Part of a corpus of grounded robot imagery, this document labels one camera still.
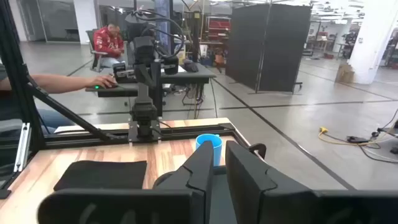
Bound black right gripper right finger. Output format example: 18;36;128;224
225;140;398;224

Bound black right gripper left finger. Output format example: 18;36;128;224
37;140;215;224

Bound black cloth napkin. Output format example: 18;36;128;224
53;160;148;192

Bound blue plastic cup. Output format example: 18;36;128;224
195;133;223;167

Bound person's forearm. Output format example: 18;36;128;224
29;73;94;94

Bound black clamp hook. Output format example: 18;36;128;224
248;142;267;160

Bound black power adapter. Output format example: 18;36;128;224
346;136;370;144

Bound black mouse with green light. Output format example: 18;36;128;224
93;83;119;91

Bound person's hand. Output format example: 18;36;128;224
85;74;119;90

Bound black desktop device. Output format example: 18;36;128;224
112;62;136;83

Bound brown cardboard box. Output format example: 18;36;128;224
335;63;355;84

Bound black bag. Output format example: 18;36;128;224
183;59;200;73

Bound black partition screen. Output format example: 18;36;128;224
225;2;313;94

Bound grey chair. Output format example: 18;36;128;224
86;29;105;73

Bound red tool cabinet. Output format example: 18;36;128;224
205;16;231;41

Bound yellow cable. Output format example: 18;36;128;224
318;126;398;147

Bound silver aluminium bracket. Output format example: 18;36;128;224
14;123;32;174

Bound black floor cable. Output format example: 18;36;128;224
357;107;398;164

